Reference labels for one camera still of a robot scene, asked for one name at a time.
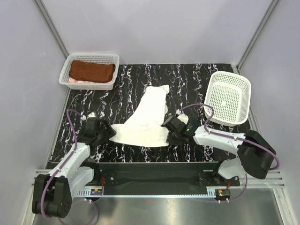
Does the white towel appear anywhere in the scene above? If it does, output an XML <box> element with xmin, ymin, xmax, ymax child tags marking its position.
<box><xmin>110</xmin><ymin>85</ymin><xmax>169</xmax><ymax>148</ymax></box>

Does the pink towel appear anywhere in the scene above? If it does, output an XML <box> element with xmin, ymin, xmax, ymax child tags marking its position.
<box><xmin>67</xmin><ymin>77</ymin><xmax>112</xmax><ymax>85</ymax></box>

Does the brown towel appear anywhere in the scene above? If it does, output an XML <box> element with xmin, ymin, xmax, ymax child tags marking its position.
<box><xmin>69</xmin><ymin>60</ymin><xmax>116</xmax><ymax>83</ymax></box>

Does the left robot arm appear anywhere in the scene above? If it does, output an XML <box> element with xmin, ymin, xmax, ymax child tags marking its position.
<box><xmin>31</xmin><ymin>117</ymin><xmax>116</xmax><ymax>218</ymax></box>

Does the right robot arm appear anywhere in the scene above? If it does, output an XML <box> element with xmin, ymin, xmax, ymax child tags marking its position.
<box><xmin>163</xmin><ymin>116</ymin><xmax>276</xmax><ymax>186</ymax></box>

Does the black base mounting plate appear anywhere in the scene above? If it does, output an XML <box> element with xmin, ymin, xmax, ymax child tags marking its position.
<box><xmin>82</xmin><ymin>162</ymin><xmax>240</xmax><ymax>187</ymax></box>

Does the left connector board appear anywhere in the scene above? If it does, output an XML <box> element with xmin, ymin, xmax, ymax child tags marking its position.
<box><xmin>90</xmin><ymin>187</ymin><xmax>104</xmax><ymax>195</ymax></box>

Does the connector board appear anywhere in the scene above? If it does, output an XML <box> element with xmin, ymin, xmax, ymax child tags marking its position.
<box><xmin>217</xmin><ymin>189</ymin><xmax>230</xmax><ymax>196</ymax></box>
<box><xmin>90</xmin><ymin>187</ymin><xmax>104</xmax><ymax>195</ymax></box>

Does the white oval laundry basket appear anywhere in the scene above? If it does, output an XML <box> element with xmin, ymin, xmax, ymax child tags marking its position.
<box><xmin>204</xmin><ymin>71</ymin><xmax>251</xmax><ymax>127</ymax></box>

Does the white rectangular mesh basket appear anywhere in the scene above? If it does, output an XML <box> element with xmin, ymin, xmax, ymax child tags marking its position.
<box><xmin>59</xmin><ymin>52</ymin><xmax>120</xmax><ymax>90</ymax></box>

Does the right connector board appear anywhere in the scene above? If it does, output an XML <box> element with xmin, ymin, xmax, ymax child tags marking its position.
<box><xmin>217</xmin><ymin>189</ymin><xmax>230</xmax><ymax>196</ymax></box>

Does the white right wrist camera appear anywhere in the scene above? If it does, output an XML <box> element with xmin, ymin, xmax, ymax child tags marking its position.
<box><xmin>176</xmin><ymin>110</ymin><xmax>189</xmax><ymax>125</ymax></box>

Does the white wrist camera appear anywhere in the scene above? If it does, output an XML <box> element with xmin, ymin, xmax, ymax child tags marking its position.
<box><xmin>80</xmin><ymin>112</ymin><xmax>103</xmax><ymax>122</ymax></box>
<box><xmin>176</xmin><ymin>110</ymin><xmax>189</xmax><ymax>125</ymax></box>

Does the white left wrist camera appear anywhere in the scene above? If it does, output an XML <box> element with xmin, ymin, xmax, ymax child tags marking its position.
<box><xmin>80</xmin><ymin>112</ymin><xmax>103</xmax><ymax>122</ymax></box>

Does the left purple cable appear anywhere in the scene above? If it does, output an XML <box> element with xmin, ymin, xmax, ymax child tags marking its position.
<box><xmin>41</xmin><ymin>109</ymin><xmax>99</xmax><ymax>225</ymax></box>

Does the aluminium frame rail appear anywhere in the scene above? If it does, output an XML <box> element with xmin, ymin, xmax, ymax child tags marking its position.
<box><xmin>32</xmin><ymin>169</ymin><xmax>285</xmax><ymax>188</ymax></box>

